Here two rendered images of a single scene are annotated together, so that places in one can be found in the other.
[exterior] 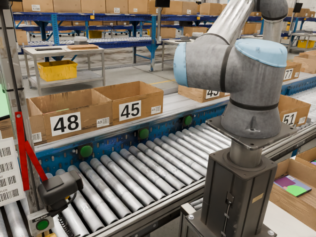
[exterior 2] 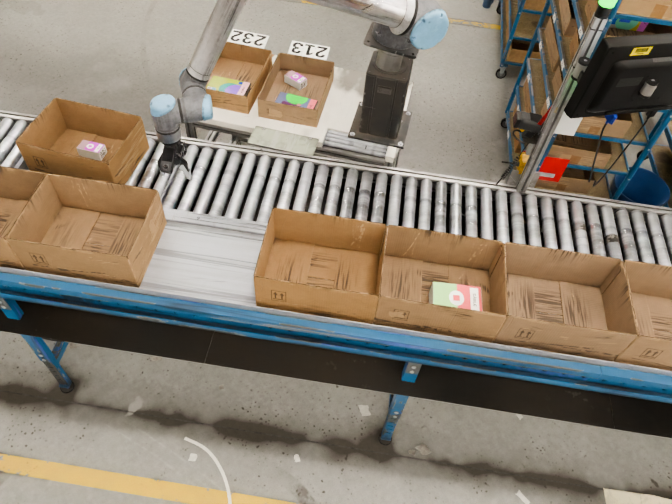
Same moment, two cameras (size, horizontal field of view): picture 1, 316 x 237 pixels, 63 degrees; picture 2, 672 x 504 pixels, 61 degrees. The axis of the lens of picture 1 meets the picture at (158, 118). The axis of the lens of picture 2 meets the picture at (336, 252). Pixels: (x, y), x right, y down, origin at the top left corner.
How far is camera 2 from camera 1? 2.82 m
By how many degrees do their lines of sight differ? 96
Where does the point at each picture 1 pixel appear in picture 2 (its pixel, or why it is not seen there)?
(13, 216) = (537, 239)
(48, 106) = (468, 322)
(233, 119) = not seen: hidden behind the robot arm
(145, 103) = (316, 225)
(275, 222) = (344, 106)
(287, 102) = (33, 136)
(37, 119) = (511, 247)
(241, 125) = not seen: hidden behind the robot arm
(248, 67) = not seen: outside the picture
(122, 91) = (304, 294)
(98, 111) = (411, 237)
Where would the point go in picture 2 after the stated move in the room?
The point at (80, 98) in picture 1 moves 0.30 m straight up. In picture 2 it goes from (404, 308) to (422, 249)
